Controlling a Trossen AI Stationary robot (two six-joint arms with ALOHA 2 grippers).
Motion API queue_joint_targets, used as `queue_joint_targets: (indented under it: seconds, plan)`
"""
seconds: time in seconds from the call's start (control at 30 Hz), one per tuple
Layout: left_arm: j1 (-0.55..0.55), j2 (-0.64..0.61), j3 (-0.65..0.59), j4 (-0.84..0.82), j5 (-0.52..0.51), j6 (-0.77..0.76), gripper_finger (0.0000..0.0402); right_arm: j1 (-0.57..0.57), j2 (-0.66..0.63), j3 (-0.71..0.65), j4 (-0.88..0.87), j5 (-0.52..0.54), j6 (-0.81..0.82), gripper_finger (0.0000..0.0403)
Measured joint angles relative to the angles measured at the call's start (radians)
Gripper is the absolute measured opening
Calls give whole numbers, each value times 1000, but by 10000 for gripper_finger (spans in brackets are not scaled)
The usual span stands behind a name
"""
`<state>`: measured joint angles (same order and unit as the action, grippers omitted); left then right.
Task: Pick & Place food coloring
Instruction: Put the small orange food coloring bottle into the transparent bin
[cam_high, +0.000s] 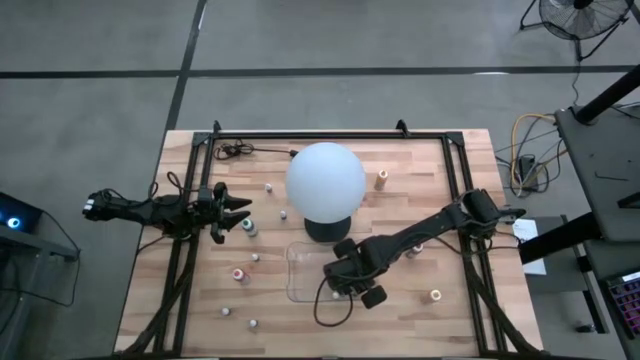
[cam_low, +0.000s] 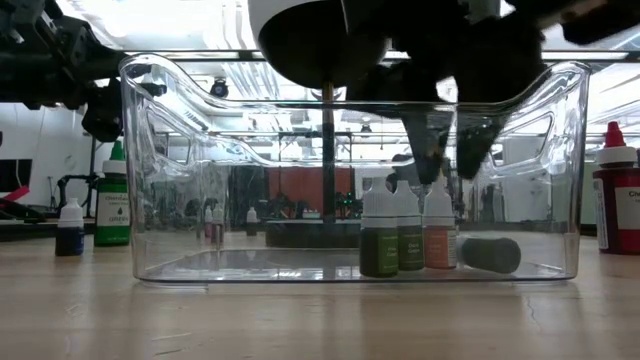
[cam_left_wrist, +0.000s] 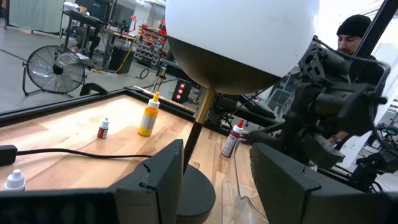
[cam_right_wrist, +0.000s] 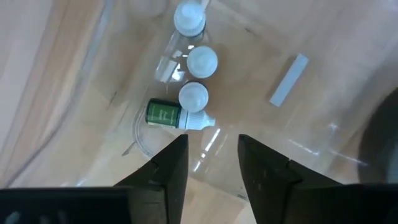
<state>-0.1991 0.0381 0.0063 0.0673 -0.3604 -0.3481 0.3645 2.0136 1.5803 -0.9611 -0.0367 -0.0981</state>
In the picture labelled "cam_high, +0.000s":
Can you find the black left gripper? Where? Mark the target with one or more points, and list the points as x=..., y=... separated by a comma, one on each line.
x=204, y=212

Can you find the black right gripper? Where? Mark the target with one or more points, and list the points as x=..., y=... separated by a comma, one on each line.
x=350, y=272

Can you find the large green food coloring bottle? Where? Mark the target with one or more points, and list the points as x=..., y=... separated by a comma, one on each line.
x=248, y=226

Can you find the small light green coloring bottle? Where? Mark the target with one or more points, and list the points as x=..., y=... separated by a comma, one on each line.
x=336, y=295

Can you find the small red food coloring bottle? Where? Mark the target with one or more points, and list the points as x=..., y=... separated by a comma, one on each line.
x=268, y=188

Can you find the small brown food coloring bottle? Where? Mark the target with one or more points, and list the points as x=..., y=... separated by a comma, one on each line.
x=283, y=215

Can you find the small blue food coloring bottle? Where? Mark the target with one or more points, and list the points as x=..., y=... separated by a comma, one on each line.
x=255, y=257

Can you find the clear plastic bin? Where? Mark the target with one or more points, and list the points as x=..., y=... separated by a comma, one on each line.
x=302, y=270

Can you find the large red food coloring bottle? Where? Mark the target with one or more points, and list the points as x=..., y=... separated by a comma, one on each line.
x=415, y=251

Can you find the large orange food coloring bottle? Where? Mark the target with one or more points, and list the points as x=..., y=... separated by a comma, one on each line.
x=434, y=295

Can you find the large yellow food coloring bottle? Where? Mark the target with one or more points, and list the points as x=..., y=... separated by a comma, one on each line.
x=381, y=179

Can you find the small white-capped food coloring bottle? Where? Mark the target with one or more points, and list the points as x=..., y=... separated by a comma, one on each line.
x=253, y=324
x=226, y=311

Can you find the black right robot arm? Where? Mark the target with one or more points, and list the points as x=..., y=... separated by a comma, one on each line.
x=425, y=227

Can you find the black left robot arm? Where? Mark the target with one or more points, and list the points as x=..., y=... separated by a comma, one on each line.
x=150, y=212

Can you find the large pink food coloring bottle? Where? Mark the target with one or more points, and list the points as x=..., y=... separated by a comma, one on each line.
x=239, y=275

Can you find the white globe table lamp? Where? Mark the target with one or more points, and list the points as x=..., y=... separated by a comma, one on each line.
x=325, y=182

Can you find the white paper sheet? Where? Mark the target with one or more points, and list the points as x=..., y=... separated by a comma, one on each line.
x=530, y=240

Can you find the black power strip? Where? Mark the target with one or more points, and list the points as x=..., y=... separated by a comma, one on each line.
x=527, y=170

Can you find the black desk support beam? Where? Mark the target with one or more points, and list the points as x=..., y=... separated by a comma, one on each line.
x=555, y=240

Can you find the black computer with blue light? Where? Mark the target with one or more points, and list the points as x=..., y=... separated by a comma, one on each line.
x=20, y=215

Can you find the dark grey equipment cart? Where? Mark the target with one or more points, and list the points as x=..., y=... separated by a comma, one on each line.
x=30, y=300

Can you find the small black floor object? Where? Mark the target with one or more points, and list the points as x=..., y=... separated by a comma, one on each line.
x=585, y=328

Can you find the grey side table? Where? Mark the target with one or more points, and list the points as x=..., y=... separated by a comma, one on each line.
x=600, y=262

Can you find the grey desk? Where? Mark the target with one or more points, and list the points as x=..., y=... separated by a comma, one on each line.
x=600, y=165

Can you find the black hex key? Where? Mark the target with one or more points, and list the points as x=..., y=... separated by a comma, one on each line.
x=611, y=178

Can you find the backlit keyboard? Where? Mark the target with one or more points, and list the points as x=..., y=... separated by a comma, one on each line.
x=627, y=305

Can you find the black diagonal pole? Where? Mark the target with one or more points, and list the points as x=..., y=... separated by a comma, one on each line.
x=607, y=95

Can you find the black floor fan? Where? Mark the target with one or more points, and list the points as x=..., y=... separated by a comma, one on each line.
x=582, y=20

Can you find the black frame clamp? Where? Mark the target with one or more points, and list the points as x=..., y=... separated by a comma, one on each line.
x=216, y=127
x=401, y=127

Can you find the black aluminium table frame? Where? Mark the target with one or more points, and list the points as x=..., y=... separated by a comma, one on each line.
x=325, y=135

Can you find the black desk bracket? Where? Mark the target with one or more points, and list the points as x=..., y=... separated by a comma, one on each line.
x=629, y=200

